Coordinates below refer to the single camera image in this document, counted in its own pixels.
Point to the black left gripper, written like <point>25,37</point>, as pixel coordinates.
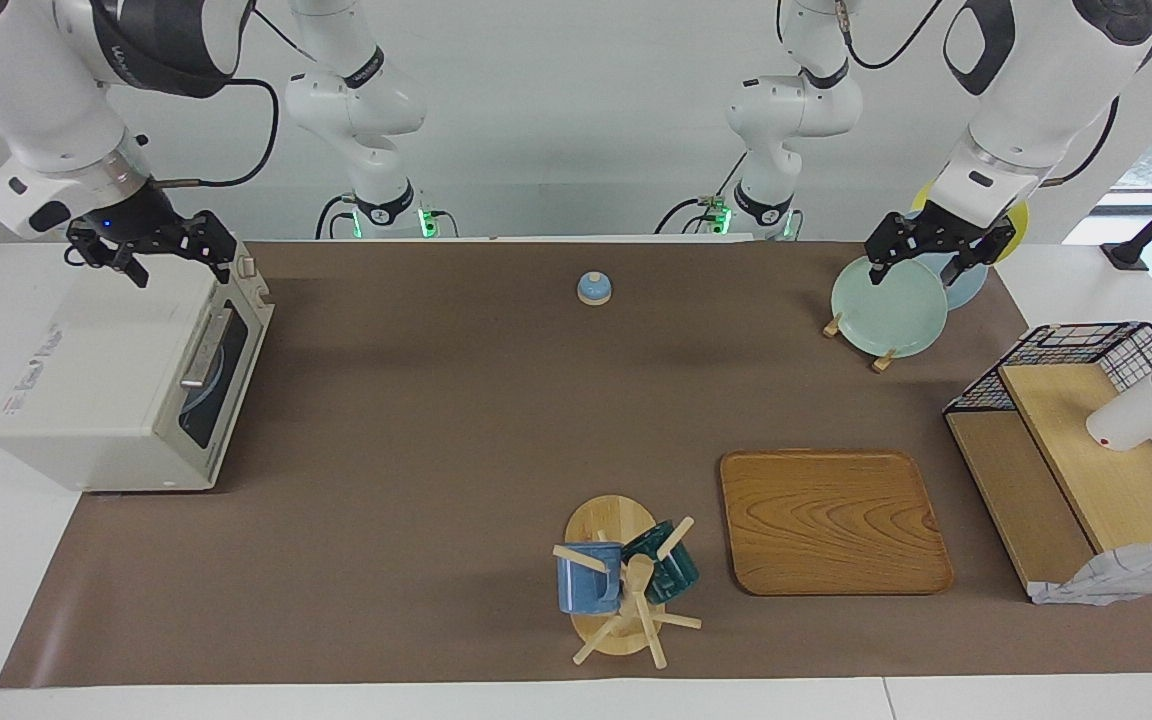
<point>941,233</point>

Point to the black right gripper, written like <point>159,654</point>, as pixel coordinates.
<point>151,230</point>

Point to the toaster oven glass door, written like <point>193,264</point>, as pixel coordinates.
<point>236,370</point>

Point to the light blue round plate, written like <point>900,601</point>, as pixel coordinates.
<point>208,390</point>

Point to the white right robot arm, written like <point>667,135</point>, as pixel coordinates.
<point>36,90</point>

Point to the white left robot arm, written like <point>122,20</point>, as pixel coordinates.
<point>1036,80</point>

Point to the white toaster oven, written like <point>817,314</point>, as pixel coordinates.
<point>86,370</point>

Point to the mint green plate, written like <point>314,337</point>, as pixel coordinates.
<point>886,315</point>

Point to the pale blue racked plate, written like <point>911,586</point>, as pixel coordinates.
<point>971,285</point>

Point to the wooden plate rack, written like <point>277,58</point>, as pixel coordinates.
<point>883,360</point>

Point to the yellow plate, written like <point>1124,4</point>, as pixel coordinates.
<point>1016,225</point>

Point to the white cup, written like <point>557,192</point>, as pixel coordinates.
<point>1131,420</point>

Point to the square wooden tray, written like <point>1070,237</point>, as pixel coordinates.
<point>826,525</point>

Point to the small blue call bell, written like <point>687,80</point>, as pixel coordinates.
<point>594,290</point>

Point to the brown table mat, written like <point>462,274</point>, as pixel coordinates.
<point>496,430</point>

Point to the grey white patterned cloth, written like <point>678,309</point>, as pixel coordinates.
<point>1126,575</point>

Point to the dark green mug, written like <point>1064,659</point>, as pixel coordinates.
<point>674,572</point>

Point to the wooden mug tree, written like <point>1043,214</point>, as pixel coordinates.
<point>608,520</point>

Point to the blue mug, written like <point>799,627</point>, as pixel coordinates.
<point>581,585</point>

